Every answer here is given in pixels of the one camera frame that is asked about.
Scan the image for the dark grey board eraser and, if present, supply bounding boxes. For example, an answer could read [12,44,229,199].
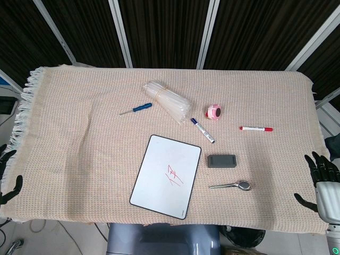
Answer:
[207,154,237,169]

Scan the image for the white board with black rim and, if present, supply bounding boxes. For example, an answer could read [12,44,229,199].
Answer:
[129,134,202,220]

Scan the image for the dark green fabric object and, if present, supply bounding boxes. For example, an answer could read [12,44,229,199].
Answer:
[325,135,340,162]

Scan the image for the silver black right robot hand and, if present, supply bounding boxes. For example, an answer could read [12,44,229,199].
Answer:
[293,151,340,225]

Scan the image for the blue grey robot torso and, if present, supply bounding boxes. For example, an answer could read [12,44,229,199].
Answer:
[106,222,222,255]

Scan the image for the blue handled screwdriver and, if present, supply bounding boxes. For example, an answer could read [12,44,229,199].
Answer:
[118,102,154,116]

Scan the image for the chrome metal floor stand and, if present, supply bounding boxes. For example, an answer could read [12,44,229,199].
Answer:
[7,238,25,255]

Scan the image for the shiny metal spoon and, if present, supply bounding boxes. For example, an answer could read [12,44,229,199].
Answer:
[209,180,252,192]

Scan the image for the beige woven tablecloth with fringe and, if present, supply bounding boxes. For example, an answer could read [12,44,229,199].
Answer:
[0,64,335,236]

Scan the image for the clear plastic bag bundle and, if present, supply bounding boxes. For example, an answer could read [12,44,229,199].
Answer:
[142,80,192,125]

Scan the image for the red capped marker pen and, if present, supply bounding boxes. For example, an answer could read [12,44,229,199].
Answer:
[239,125,274,133]

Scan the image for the blue capped marker pen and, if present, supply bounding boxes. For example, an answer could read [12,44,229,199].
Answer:
[190,117,216,145]

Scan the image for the black box device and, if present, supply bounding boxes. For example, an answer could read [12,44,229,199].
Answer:
[0,96,17,115]

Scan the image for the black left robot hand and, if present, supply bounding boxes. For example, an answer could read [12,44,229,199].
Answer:
[0,144,23,206]

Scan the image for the white aluminium partition post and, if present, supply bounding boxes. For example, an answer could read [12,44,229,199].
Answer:
[32,0,78,65]
[285,12,340,72]
[108,0,134,68]
[195,0,222,70]

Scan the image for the pink round toy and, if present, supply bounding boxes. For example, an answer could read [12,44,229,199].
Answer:
[204,104,223,121]

